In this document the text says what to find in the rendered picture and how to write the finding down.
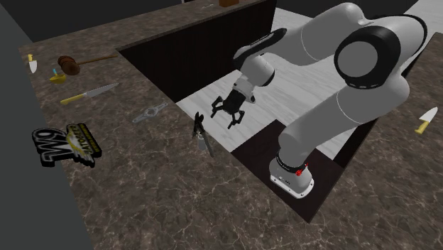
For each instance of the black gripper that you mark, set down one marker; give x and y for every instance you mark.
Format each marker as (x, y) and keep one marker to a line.
(233, 102)

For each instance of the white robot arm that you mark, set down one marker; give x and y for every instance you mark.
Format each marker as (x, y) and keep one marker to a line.
(346, 104)

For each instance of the black and grey corkscrew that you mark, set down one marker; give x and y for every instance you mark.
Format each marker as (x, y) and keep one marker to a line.
(201, 135)

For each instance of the dark robot stand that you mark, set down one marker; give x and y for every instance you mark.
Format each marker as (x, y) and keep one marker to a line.
(256, 152)

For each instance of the grey winged metal tool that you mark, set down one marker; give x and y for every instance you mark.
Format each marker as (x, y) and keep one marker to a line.
(150, 112)

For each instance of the brown wooden box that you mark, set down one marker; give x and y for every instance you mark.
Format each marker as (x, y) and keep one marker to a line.
(228, 2)

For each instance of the black and yellow logo sign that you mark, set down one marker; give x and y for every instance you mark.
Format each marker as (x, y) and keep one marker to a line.
(65, 143)

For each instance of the brown wooden mallet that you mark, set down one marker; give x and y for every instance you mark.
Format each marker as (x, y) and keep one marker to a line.
(69, 65)

